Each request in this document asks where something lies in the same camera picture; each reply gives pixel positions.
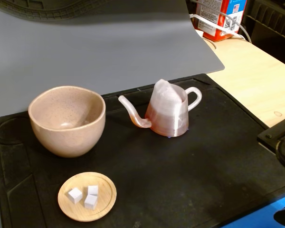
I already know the translucent plastic kettle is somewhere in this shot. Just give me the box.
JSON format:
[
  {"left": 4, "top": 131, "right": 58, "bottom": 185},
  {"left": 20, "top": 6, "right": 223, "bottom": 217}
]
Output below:
[{"left": 118, "top": 78, "right": 203, "bottom": 138}]

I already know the speckled beige ceramic cup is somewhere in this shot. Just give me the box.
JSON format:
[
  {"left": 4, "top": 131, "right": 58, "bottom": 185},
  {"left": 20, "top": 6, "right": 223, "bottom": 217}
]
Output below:
[{"left": 28, "top": 85, "right": 107, "bottom": 159}]

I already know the black work mat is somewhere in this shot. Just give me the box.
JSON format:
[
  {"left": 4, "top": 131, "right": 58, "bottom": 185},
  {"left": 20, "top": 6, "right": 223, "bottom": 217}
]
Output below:
[{"left": 0, "top": 73, "right": 285, "bottom": 228}]

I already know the white cube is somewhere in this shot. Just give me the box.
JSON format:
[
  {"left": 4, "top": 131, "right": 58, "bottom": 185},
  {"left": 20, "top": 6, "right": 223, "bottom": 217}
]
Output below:
[
  {"left": 66, "top": 187, "right": 83, "bottom": 204},
  {"left": 87, "top": 185, "right": 99, "bottom": 197},
  {"left": 84, "top": 194, "right": 98, "bottom": 210}
]

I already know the round wooden coaster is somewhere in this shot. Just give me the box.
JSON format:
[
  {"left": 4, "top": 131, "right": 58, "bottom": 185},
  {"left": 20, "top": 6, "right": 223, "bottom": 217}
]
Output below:
[{"left": 57, "top": 171, "right": 117, "bottom": 222}]

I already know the red labelled plastic container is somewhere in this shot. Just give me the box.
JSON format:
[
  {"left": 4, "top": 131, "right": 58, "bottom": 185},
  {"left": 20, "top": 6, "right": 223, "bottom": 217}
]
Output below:
[{"left": 194, "top": 0, "right": 248, "bottom": 43}]

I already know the blue table sheet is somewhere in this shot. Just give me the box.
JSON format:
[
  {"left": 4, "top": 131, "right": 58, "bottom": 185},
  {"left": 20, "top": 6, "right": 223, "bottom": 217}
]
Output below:
[{"left": 213, "top": 191, "right": 285, "bottom": 228}]

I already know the black plastic crate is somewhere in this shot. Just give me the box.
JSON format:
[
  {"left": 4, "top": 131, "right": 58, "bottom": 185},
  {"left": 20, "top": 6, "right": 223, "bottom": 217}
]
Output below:
[{"left": 241, "top": 0, "right": 285, "bottom": 71}]

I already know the grey braided cable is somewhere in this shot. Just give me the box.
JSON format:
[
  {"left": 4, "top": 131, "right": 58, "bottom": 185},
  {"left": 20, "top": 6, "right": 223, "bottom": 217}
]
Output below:
[{"left": 219, "top": 10, "right": 252, "bottom": 44}]

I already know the black gripper camera mount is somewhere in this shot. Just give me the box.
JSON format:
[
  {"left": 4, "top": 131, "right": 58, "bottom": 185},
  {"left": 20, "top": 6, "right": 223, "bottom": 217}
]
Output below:
[{"left": 256, "top": 118, "right": 285, "bottom": 170}]

